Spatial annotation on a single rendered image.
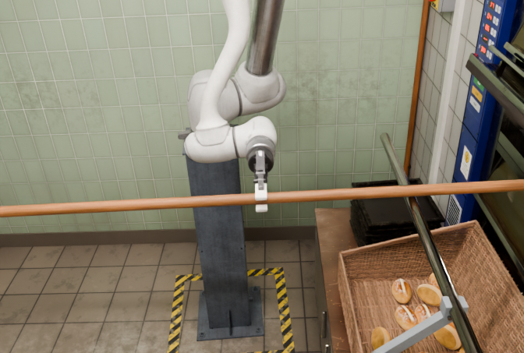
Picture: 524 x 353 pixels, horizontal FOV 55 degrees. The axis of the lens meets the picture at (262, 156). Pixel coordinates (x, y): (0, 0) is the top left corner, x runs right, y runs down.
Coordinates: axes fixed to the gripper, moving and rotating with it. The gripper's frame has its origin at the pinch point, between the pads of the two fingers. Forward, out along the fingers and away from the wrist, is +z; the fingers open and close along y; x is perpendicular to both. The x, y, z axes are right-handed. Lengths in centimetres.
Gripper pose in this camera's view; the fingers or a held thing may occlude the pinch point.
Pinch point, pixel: (261, 197)
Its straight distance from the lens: 133.6
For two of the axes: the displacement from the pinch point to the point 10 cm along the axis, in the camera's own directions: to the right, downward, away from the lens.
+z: 0.1, 5.1, -8.6
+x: -10.0, 0.4, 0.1
